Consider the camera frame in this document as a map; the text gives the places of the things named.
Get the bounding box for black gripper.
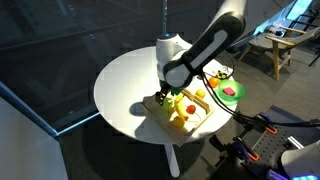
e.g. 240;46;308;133
154;79;173;105

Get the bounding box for light green block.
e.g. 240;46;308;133
162;97;176;113

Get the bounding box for light wooden slatted tray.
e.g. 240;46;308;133
139;87;216;148

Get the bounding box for red block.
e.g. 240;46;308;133
222;86;236;97

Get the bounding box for translucent green bowl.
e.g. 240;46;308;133
217;79;246;102

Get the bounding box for white device with blue light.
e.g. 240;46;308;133
280;139;320;180

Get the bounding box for yellow banana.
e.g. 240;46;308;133
173;94;190;122

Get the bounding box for round yellow fruit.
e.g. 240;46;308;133
172;115;186;129

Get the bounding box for small red green fruit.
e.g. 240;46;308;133
186;104;197;115

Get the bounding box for yellow lemon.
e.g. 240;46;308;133
195;88;206;100

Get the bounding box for orange fruit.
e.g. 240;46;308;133
208;76;221;89

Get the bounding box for white table base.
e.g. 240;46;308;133
164;143;181;179

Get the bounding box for black white patterned cube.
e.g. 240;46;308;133
213;68;233;81

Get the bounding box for wooden armchair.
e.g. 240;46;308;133
238;24;320;81

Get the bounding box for black perforated plate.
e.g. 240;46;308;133
229;105;320;180

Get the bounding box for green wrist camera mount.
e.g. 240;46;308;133
170;87;184;96

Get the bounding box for blue handle orange trigger clamp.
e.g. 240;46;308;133
209;134;261;168
234;111;278;136

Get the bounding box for light window frame rail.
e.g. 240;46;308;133
0;80;101;138

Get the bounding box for thick black cable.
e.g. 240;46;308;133
199;49;320;129

